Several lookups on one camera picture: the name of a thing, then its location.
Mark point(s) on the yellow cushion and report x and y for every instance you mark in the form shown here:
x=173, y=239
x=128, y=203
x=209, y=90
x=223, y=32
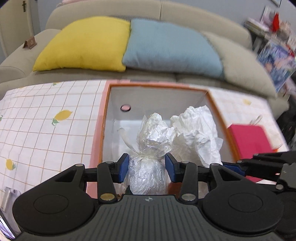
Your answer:
x=96, y=43

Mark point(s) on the white paper bag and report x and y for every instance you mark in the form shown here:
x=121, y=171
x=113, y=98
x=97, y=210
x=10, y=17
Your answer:
x=196, y=138

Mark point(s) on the blue anime print pillow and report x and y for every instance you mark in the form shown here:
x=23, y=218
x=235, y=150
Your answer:
x=278, y=62

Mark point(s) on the orange cardboard box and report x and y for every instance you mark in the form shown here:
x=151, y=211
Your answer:
x=123, y=104

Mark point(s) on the clear plastic bundle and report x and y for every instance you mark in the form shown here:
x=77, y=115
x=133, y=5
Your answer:
x=146, y=173

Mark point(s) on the beige cushion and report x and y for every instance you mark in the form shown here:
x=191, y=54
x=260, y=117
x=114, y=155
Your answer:
x=240, y=66

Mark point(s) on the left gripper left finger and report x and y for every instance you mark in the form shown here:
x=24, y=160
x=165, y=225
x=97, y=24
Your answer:
x=108, y=173

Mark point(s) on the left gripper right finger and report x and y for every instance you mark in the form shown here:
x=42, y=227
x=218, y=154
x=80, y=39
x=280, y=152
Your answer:
x=184, y=178

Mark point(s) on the black backpack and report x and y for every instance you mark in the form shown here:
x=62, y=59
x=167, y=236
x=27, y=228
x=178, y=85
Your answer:
x=286, y=123

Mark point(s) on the light blue cushion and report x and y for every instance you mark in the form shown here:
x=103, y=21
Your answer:
x=165, y=47

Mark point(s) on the cluttered side table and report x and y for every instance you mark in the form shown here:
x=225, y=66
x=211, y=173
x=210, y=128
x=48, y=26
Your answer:
x=270, y=29

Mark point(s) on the beige sofa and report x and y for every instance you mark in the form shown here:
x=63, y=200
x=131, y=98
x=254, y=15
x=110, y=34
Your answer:
x=17, y=69

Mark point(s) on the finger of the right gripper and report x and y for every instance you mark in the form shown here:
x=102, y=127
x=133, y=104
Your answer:
x=234, y=167

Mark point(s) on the lemon print checked blanket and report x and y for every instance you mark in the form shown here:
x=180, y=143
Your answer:
x=47, y=128

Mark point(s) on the small brown stand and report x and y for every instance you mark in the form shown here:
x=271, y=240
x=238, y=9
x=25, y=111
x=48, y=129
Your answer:
x=30, y=43

